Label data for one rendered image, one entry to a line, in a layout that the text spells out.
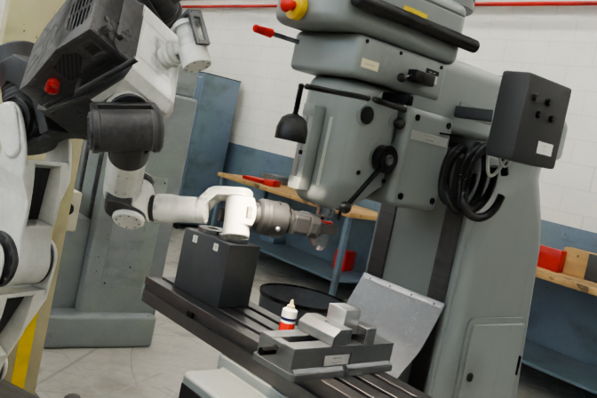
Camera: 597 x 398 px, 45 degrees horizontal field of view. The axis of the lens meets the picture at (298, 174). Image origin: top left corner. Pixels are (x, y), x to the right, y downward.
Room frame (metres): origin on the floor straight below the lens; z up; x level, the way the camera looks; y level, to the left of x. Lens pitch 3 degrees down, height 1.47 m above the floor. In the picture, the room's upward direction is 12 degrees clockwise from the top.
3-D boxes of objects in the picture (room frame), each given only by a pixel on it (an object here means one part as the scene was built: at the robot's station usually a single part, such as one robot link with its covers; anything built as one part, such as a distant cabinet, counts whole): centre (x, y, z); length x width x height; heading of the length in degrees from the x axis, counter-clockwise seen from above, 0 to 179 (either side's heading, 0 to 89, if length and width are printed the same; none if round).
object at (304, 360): (1.70, -0.16, 0.99); 0.35 x 0.15 x 0.11; 133
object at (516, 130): (1.77, -0.54, 1.62); 0.20 x 0.09 x 0.21; 131
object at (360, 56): (1.85, -0.12, 1.68); 0.34 x 0.24 x 0.10; 131
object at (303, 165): (1.75, -0.01, 1.44); 0.04 x 0.04 x 0.21; 41
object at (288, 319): (1.84, -0.05, 0.99); 0.04 x 0.04 x 0.11
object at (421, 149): (1.95, -0.24, 1.47); 0.24 x 0.19 x 0.26; 41
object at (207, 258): (2.13, 0.19, 1.04); 0.22 x 0.12 x 0.20; 46
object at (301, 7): (1.68, 0.08, 1.76); 0.06 x 0.02 x 0.06; 41
